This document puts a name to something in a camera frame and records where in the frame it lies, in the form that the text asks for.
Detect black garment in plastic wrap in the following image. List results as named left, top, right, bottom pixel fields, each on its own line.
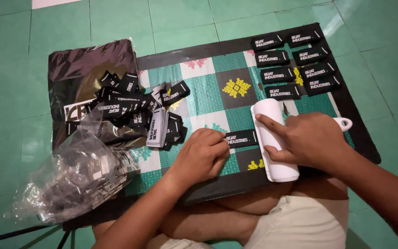
left=48, top=38, right=148, bottom=150

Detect white lint roller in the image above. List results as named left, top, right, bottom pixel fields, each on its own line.
left=250, top=98, right=353, bottom=183

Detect person's right hand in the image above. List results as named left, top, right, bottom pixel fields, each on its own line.
left=255, top=112, right=345, bottom=170

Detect clear plastic bag with labels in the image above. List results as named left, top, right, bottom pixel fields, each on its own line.
left=5, top=103, right=141, bottom=226

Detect person's bare legs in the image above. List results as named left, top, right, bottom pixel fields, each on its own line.
left=92, top=177, right=350, bottom=249

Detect person's left hand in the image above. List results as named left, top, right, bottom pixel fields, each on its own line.
left=167, top=127, right=231, bottom=190

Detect single black woven label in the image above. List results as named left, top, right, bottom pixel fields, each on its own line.
left=224, top=130, right=259, bottom=149

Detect rows of flat black labels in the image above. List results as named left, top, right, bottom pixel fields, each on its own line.
left=251, top=29, right=342, bottom=101

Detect black cable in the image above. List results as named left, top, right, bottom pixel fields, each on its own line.
left=0, top=225, right=63, bottom=247
left=57, top=230, right=72, bottom=249

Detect green patterned board, black border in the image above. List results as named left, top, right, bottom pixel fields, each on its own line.
left=62, top=22, right=382, bottom=231

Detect loose heap of black labels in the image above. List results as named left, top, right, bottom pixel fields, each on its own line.
left=94, top=71, right=191, bottom=151

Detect cream shorts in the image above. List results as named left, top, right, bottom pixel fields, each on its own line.
left=146, top=195, right=350, bottom=249

